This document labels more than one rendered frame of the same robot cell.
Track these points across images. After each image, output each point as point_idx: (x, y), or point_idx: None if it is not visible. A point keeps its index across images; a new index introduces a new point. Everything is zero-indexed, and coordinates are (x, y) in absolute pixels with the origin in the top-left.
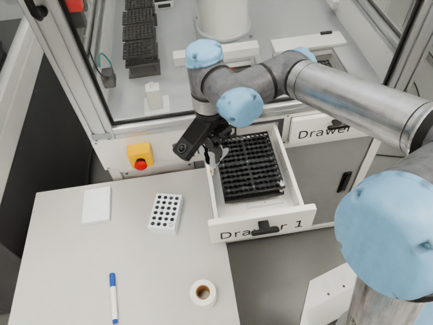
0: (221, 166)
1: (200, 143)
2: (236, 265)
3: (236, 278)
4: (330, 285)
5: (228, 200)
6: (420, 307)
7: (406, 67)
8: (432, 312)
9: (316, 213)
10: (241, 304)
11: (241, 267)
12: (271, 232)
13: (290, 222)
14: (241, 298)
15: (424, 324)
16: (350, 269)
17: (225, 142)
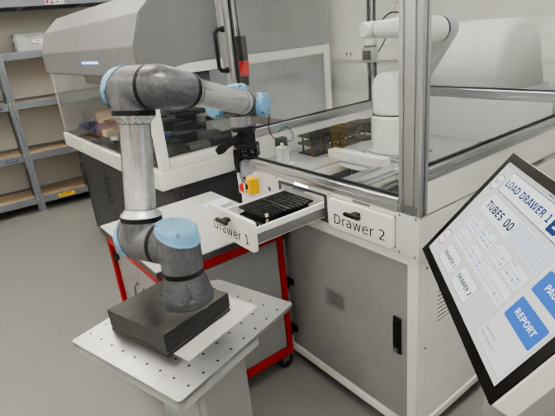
0: (262, 199)
1: (227, 146)
2: (294, 382)
3: (282, 387)
4: (222, 287)
5: (241, 214)
6: (122, 138)
7: (406, 176)
8: (170, 225)
9: (381, 379)
10: (259, 402)
11: (295, 386)
12: (222, 223)
13: (242, 234)
14: (264, 400)
15: (160, 224)
16: (242, 291)
17: (285, 193)
